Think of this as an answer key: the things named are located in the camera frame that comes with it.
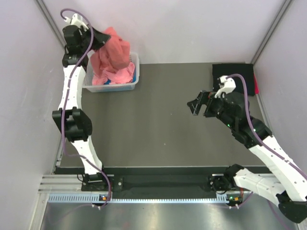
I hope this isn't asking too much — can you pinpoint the slotted grey cable duct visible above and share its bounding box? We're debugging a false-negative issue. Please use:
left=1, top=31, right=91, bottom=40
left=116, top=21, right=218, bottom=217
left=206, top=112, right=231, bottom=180
left=48, top=194, right=242, bottom=204

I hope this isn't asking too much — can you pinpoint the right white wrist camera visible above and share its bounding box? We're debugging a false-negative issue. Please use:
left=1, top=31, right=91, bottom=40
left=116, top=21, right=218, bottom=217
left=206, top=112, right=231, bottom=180
left=214, top=76, right=236, bottom=98

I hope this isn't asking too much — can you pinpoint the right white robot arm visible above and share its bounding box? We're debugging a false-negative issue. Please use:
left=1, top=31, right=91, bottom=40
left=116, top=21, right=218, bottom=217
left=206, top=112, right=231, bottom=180
left=187, top=91, right=307, bottom=223

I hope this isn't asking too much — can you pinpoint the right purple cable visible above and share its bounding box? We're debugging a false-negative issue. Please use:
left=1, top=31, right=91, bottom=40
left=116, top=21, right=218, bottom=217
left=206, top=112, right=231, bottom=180
left=224, top=73, right=307, bottom=209

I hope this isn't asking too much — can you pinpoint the pink t shirt in basket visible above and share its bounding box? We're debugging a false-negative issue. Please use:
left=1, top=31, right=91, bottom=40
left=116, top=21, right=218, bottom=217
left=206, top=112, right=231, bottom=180
left=92, top=62, right=135, bottom=85

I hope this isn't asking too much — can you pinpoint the white plastic basket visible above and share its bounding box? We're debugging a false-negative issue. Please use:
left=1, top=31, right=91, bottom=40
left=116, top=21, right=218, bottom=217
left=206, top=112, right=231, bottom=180
left=83, top=51, right=140, bottom=92

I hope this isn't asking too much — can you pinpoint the folded red t shirt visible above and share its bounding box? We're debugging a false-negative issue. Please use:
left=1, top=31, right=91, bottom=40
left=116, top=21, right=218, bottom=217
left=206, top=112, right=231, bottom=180
left=254, top=75, right=259, bottom=94

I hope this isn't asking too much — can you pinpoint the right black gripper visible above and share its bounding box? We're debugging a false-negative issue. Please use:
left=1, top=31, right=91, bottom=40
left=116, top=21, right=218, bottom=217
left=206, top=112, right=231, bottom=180
left=188, top=90, right=236, bottom=129

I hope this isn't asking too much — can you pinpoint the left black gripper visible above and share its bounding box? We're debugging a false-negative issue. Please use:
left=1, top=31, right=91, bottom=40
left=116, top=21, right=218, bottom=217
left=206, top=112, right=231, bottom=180
left=80, top=23, right=111, bottom=53

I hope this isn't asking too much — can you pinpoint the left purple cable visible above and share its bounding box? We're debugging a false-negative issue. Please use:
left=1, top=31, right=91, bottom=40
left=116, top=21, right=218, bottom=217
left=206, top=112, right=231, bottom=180
left=60, top=8, right=112, bottom=208

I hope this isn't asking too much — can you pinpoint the folded black t shirt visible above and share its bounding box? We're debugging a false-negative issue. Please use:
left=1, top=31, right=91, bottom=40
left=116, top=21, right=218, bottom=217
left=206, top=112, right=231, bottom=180
left=212, top=63, right=256, bottom=96

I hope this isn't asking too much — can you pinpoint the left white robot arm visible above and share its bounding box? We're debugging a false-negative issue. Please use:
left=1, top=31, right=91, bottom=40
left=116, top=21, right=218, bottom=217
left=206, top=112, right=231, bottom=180
left=52, top=24, right=111, bottom=191

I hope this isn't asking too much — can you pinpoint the purple cable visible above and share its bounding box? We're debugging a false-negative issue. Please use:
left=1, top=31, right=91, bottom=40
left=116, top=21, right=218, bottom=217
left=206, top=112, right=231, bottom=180
left=224, top=73, right=307, bottom=209
left=60, top=8, right=112, bottom=208

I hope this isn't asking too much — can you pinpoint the salmon pink t shirt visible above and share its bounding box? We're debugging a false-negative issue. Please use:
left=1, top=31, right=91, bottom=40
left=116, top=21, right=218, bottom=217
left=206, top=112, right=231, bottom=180
left=90, top=27, right=130, bottom=76

